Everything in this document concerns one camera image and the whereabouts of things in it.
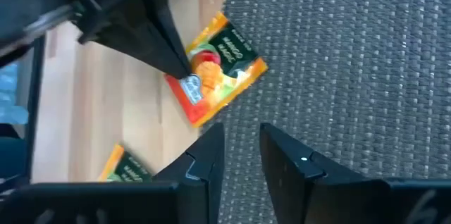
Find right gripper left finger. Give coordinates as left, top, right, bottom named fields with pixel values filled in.
left=0, top=122, right=226, bottom=224

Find mango tea sachet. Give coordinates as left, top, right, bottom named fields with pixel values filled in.
left=97, top=142, right=154, bottom=183

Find red peach tea packet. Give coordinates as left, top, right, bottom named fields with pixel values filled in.
left=163, top=11, right=269, bottom=129

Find dark grey woven placemat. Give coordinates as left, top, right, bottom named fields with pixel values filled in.
left=197, top=0, right=451, bottom=224

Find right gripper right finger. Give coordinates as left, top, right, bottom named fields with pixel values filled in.
left=259, top=122, right=451, bottom=224

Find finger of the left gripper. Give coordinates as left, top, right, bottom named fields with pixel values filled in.
left=79, top=0, right=187, bottom=80
left=140, top=0, right=193, bottom=77

